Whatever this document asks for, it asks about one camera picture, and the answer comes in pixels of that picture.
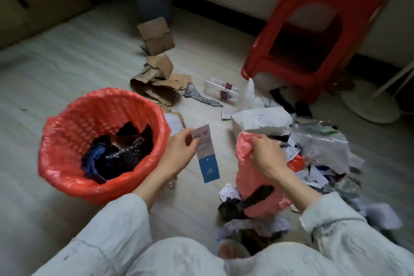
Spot white left sleeve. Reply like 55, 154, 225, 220
32, 193, 153, 276

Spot white round fan base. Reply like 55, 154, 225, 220
341, 78, 401, 124

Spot person's left forearm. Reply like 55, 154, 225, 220
132, 166, 177, 210

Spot white blue paper tag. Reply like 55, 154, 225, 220
191, 124, 220, 184

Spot red plastic stool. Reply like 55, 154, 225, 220
241, 0, 394, 104

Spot white right sleeve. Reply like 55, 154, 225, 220
299, 191, 414, 276

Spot pile of mixed scrap litter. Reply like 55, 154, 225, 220
216, 117, 403, 244

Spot light trousers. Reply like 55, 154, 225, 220
126, 237, 324, 276

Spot blue plastic bag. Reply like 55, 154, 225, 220
81, 143, 109, 184

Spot person's right foot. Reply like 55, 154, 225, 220
221, 244, 246, 260

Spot black mesh piece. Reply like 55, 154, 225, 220
269, 86, 295, 115
294, 100, 314, 119

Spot white sleeve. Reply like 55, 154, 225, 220
299, 191, 414, 276
32, 193, 153, 276

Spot person's left hand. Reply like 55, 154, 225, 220
155, 129, 202, 182

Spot beige wooden cabinet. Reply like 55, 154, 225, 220
0, 0, 94, 50

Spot white parcel bag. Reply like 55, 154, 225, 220
231, 107, 293, 137

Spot clear plastic box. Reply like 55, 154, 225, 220
204, 77, 241, 102

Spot orange plastic scrap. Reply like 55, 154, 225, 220
288, 154, 306, 173

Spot person's right forearm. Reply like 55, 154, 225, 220
271, 167, 323, 215

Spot white right slipper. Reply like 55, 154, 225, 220
217, 238, 251, 260

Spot torn cardboard pieces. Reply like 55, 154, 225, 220
130, 55, 192, 107

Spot person's right hand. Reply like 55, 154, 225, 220
247, 134, 290, 182

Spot red-lined waste basket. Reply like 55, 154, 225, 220
38, 87, 171, 204

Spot pink plastic bag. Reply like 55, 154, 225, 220
234, 131, 306, 219

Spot brown labelled cardboard mailer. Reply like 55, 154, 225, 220
163, 111, 187, 137

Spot black white patterned cloth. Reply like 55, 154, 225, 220
182, 82, 224, 108

